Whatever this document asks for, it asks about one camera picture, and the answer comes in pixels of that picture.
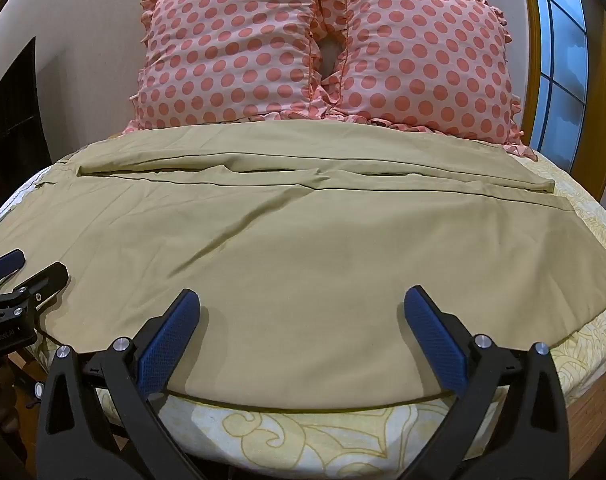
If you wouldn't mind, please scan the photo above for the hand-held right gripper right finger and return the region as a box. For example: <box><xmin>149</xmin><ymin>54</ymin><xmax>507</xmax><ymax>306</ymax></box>
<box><xmin>383</xmin><ymin>285</ymin><xmax>572</xmax><ymax>480</ymax></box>

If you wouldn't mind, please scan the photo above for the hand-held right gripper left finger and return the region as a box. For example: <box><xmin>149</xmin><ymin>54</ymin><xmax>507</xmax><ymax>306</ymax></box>
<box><xmin>36</xmin><ymin>288</ymin><xmax>230</xmax><ymax>480</ymax></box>

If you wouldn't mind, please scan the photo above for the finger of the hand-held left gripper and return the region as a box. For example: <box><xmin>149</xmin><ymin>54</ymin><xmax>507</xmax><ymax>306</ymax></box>
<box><xmin>0</xmin><ymin>248</ymin><xmax>26</xmax><ymax>284</ymax></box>
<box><xmin>7</xmin><ymin>261</ymin><xmax>70</xmax><ymax>317</ymax></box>

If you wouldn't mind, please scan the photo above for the olive green bed sheet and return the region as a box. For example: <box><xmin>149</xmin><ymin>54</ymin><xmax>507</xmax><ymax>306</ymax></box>
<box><xmin>0</xmin><ymin>119</ymin><xmax>606</xmax><ymax>410</ymax></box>

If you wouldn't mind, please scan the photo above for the cream patterned bed sheet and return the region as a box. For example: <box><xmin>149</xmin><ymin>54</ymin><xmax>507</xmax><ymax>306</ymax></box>
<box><xmin>0</xmin><ymin>152</ymin><xmax>606</xmax><ymax>480</ymax></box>

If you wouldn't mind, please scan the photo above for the pink polka dot pillow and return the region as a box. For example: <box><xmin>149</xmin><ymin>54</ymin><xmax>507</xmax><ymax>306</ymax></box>
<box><xmin>310</xmin><ymin>0</ymin><xmax>534</xmax><ymax>161</ymax></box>
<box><xmin>121</xmin><ymin>0</ymin><xmax>329</xmax><ymax>134</ymax></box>

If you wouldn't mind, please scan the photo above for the wooden framed window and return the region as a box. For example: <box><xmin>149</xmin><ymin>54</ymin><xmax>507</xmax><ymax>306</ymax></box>
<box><xmin>432</xmin><ymin>0</ymin><xmax>606</xmax><ymax>201</ymax></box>

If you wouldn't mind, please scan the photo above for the wooden bed frame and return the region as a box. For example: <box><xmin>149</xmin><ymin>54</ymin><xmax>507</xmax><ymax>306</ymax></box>
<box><xmin>565</xmin><ymin>362</ymin><xmax>606</xmax><ymax>456</ymax></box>

